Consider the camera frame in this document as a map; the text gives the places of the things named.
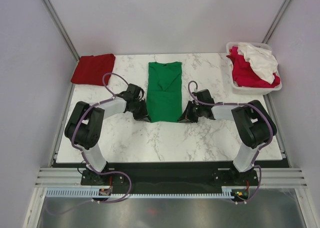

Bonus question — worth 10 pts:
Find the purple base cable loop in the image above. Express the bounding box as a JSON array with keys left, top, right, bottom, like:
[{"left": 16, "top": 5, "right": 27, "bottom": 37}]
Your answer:
[{"left": 91, "top": 171, "right": 134, "bottom": 205}]

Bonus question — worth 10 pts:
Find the right aluminium frame post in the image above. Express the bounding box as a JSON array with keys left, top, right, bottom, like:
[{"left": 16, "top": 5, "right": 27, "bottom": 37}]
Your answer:
[{"left": 262, "top": 0, "right": 293, "bottom": 44}]

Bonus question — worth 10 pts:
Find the aluminium frame post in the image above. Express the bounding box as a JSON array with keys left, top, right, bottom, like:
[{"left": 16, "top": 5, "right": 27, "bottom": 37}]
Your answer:
[
  {"left": 262, "top": 0, "right": 293, "bottom": 44},
  {"left": 41, "top": 0, "right": 80, "bottom": 61}
]

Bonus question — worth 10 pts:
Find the white t-shirt in basket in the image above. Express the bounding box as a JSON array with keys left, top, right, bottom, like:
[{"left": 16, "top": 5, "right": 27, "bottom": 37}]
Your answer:
[{"left": 237, "top": 43, "right": 278, "bottom": 84}]

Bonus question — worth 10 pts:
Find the folded dark red t-shirt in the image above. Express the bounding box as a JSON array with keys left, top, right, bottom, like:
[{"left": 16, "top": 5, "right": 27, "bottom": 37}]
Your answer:
[{"left": 70, "top": 54, "right": 116, "bottom": 86}]

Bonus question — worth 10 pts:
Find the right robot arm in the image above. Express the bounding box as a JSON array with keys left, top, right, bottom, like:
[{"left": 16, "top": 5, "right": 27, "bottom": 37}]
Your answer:
[{"left": 177, "top": 89, "right": 277, "bottom": 186}]

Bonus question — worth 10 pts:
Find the white slotted cable duct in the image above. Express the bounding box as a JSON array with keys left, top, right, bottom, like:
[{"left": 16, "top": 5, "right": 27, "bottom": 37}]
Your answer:
[{"left": 45, "top": 187, "right": 248, "bottom": 199}]

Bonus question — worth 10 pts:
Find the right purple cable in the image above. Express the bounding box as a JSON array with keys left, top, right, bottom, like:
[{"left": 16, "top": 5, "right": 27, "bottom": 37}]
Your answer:
[{"left": 187, "top": 81, "right": 275, "bottom": 188}]

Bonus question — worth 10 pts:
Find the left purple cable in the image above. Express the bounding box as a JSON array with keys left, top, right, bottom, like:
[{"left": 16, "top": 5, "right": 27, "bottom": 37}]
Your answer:
[{"left": 71, "top": 73, "right": 131, "bottom": 175}]

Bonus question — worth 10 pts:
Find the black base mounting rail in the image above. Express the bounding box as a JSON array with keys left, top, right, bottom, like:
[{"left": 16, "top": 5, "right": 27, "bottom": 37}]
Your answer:
[{"left": 87, "top": 161, "right": 258, "bottom": 194}]

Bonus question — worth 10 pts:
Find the green t-shirt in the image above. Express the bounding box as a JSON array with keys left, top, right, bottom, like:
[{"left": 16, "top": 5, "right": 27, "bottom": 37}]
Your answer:
[{"left": 146, "top": 62, "right": 183, "bottom": 123}]

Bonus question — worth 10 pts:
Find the left aluminium frame post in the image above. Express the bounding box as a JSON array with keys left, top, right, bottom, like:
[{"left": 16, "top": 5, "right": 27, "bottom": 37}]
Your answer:
[{"left": 41, "top": 0, "right": 80, "bottom": 61}]

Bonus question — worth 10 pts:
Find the red t-shirt in basket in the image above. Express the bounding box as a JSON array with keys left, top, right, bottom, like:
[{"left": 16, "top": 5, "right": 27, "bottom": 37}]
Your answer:
[{"left": 227, "top": 45, "right": 281, "bottom": 89}]

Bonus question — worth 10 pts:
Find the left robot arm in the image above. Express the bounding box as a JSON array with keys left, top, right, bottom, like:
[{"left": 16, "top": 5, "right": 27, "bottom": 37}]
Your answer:
[{"left": 64, "top": 84, "right": 151, "bottom": 185}]

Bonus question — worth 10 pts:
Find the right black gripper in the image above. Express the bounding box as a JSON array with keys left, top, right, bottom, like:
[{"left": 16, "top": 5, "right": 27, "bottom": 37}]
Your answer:
[{"left": 178, "top": 101, "right": 204, "bottom": 123}]

